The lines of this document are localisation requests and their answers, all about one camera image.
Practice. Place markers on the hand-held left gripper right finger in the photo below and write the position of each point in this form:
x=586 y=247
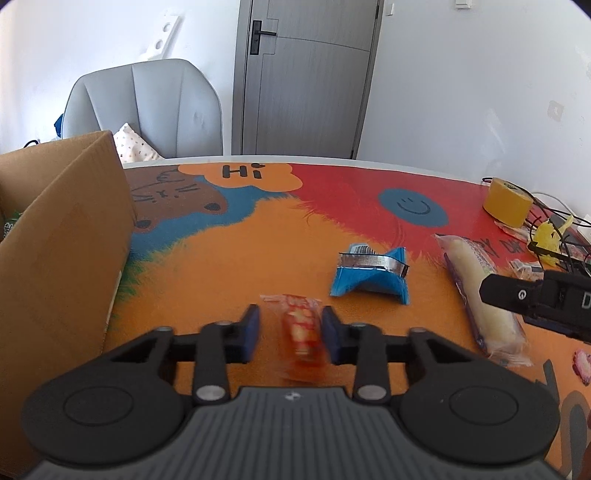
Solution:
x=330 y=334

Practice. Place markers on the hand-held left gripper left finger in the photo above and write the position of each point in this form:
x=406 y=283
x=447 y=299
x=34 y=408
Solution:
x=250 y=333

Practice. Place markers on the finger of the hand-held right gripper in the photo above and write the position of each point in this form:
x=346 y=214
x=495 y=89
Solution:
x=508 y=293

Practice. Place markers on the red snack packet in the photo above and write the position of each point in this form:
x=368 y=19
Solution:
x=300 y=334

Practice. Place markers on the brown cardboard box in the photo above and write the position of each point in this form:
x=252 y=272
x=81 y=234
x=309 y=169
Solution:
x=60 y=277

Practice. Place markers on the blue green snack packet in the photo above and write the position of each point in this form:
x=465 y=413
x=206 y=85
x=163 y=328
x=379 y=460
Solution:
x=10 y=224

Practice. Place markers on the small clear snack packet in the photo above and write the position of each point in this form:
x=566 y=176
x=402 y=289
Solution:
x=524 y=270

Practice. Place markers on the long white bread packet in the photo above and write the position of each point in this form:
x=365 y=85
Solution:
x=480 y=300

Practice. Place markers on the pale pink snack packet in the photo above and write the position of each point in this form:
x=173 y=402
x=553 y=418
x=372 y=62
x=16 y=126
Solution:
x=583 y=367

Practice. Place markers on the yellow crumpled wrapper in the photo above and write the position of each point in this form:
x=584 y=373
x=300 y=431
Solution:
x=549 y=233

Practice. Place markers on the yellow tape roll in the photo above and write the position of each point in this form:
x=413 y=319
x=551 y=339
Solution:
x=505 y=203

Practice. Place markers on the colourful cartoon table mat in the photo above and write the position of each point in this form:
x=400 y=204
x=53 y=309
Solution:
x=258 y=240

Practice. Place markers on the dotted cream cushion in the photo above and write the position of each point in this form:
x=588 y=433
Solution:
x=134 y=145

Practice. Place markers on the grey door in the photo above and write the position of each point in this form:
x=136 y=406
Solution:
x=314 y=92

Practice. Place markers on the grey armchair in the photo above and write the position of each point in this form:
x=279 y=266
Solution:
x=152 y=106

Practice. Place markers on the white board with holes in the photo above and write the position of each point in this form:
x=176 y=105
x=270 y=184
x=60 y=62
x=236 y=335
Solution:
x=161 y=39

